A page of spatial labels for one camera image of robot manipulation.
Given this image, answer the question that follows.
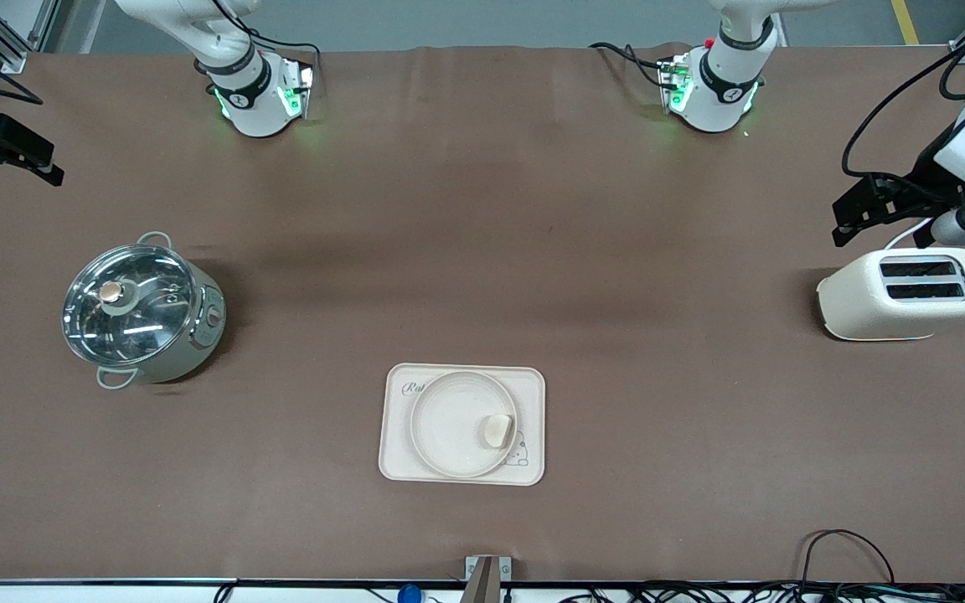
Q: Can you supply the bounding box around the white steamed bun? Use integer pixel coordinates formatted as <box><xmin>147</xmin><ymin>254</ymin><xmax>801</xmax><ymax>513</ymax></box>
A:
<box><xmin>482</xmin><ymin>414</ymin><xmax>518</xmax><ymax>451</ymax></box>

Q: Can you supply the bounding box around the cream round plate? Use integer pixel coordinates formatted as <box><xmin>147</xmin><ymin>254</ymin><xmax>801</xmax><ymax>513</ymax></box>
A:
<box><xmin>410</xmin><ymin>370</ymin><xmax>520</xmax><ymax>480</ymax></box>

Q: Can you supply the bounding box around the cream two-slot toaster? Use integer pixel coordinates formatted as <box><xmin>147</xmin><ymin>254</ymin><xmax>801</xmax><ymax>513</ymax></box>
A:
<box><xmin>816</xmin><ymin>245</ymin><xmax>965</xmax><ymax>343</ymax></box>

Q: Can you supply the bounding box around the glass pot lid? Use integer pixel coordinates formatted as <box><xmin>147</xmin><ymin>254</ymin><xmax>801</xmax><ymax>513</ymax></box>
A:
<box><xmin>62</xmin><ymin>243</ymin><xmax>199</xmax><ymax>366</ymax></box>

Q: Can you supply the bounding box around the steel pot with glass lid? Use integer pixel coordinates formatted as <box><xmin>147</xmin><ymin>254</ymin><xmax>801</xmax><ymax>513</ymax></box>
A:
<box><xmin>62</xmin><ymin>232</ymin><xmax>228</xmax><ymax>391</ymax></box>

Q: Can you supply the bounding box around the brown table mat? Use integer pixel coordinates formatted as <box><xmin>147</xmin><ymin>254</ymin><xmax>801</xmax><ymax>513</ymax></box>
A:
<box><xmin>0</xmin><ymin>44</ymin><xmax>965</xmax><ymax>585</ymax></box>

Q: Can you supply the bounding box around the cream rabbit print tray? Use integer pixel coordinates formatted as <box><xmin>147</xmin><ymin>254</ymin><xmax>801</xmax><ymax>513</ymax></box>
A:
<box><xmin>378</xmin><ymin>362</ymin><xmax>547</xmax><ymax>487</ymax></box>

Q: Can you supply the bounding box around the white toaster power cable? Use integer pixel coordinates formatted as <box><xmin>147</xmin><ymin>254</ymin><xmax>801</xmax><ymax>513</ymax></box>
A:
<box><xmin>882</xmin><ymin>219</ymin><xmax>935</xmax><ymax>251</ymax></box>

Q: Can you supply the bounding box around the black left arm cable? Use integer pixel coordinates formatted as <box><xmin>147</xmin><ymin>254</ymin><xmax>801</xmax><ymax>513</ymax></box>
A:
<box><xmin>840</xmin><ymin>17</ymin><xmax>965</xmax><ymax>182</ymax></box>

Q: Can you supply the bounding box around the black right base cable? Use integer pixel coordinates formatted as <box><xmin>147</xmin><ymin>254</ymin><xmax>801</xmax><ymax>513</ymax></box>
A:
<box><xmin>213</xmin><ymin>0</ymin><xmax>322</xmax><ymax>78</ymax></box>

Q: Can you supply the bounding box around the black base cable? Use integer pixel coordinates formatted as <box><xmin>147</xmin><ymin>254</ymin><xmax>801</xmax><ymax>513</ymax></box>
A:
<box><xmin>213</xmin><ymin>0</ymin><xmax>322</xmax><ymax>78</ymax></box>
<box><xmin>589</xmin><ymin>41</ymin><xmax>673</xmax><ymax>91</ymax></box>

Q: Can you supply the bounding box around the black left base cable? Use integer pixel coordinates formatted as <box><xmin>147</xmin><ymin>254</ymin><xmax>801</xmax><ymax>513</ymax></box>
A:
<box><xmin>589</xmin><ymin>41</ymin><xmax>673</xmax><ymax>91</ymax></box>

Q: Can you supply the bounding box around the black looped cable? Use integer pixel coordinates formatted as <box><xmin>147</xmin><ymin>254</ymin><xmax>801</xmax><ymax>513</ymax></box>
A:
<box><xmin>796</xmin><ymin>528</ymin><xmax>899</xmax><ymax>587</ymax></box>

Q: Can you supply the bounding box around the black cable bundle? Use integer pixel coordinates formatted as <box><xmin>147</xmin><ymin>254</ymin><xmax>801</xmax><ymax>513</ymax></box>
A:
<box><xmin>558</xmin><ymin>581</ymin><xmax>965</xmax><ymax>603</ymax></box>

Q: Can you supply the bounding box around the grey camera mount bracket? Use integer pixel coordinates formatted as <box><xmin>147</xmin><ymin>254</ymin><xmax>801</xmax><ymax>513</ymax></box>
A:
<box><xmin>463</xmin><ymin>554</ymin><xmax>513</xmax><ymax>603</ymax></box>

